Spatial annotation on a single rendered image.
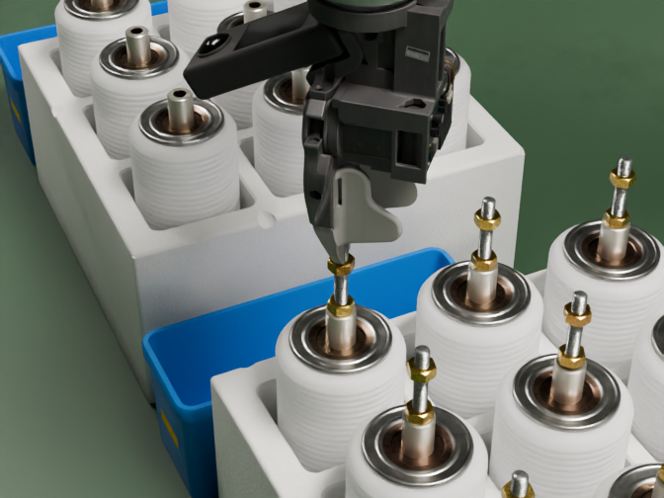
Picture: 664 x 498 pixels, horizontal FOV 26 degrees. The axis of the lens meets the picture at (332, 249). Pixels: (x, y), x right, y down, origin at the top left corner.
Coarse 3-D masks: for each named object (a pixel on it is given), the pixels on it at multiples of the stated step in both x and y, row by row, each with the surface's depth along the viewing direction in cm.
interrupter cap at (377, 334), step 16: (304, 320) 106; (320, 320) 106; (368, 320) 106; (384, 320) 106; (304, 336) 105; (320, 336) 105; (368, 336) 105; (384, 336) 105; (304, 352) 103; (320, 352) 104; (336, 352) 104; (352, 352) 104; (368, 352) 103; (384, 352) 103; (320, 368) 102; (336, 368) 102; (352, 368) 102; (368, 368) 102
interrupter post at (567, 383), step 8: (560, 368) 98; (568, 368) 98; (584, 368) 98; (552, 376) 100; (560, 376) 98; (568, 376) 98; (576, 376) 98; (584, 376) 99; (552, 384) 100; (560, 384) 99; (568, 384) 99; (576, 384) 99; (552, 392) 100; (560, 392) 99; (568, 392) 99; (576, 392) 99; (560, 400) 100; (568, 400) 99; (576, 400) 100
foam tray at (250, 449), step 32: (544, 352) 114; (224, 384) 111; (256, 384) 111; (224, 416) 111; (256, 416) 109; (480, 416) 109; (224, 448) 114; (256, 448) 106; (288, 448) 106; (640, 448) 106; (224, 480) 117; (256, 480) 107; (288, 480) 104; (320, 480) 104
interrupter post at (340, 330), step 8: (328, 312) 103; (352, 312) 103; (328, 320) 103; (336, 320) 102; (344, 320) 102; (352, 320) 103; (328, 328) 103; (336, 328) 103; (344, 328) 103; (352, 328) 103; (328, 336) 104; (336, 336) 103; (344, 336) 103; (352, 336) 104; (328, 344) 104; (336, 344) 104; (344, 344) 104; (352, 344) 104
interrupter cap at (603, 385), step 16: (528, 368) 102; (544, 368) 102; (592, 368) 102; (512, 384) 101; (528, 384) 101; (544, 384) 101; (592, 384) 101; (608, 384) 101; (528, 400) 100; (544, 400) 100; (592, 400) 100; (608, 400) 100; (528, 416) 99; (544, 416) 98; (560, 416) 98; (576, 416) 98; (592, 416) 98; (608, 416) 98; (576, 432) 98
